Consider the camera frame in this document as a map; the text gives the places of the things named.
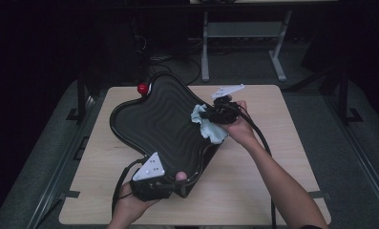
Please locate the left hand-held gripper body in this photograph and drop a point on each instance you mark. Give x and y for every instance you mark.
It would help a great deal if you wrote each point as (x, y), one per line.
(150, 168)

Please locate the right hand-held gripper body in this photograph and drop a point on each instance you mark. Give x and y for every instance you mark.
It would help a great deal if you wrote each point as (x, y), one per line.
(223, 111)

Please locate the light blue cloth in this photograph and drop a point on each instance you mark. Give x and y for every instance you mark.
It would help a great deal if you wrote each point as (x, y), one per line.
(212, 132)

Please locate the black wavy tray stand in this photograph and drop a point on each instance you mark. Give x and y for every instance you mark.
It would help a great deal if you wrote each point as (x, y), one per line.
(158, 127)

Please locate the person's right hand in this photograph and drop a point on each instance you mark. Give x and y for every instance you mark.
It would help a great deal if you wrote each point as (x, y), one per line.
(241, 127)

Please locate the person's left hand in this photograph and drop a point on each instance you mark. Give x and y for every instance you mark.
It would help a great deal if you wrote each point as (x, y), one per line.
(136, 203)

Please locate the black tape piece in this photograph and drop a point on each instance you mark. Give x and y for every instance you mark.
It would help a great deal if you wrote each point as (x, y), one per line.
(316, 194)
(71, 194)

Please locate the grey metal table frame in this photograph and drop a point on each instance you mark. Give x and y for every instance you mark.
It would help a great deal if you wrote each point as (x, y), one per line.
(244, 29)

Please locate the grey metal floor rail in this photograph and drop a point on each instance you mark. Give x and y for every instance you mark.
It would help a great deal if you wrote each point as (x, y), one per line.
(362, 160)
(52, 187)

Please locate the black metal stand post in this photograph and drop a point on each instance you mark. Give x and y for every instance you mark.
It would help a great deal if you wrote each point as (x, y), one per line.
(80, 95)
(343, 95)

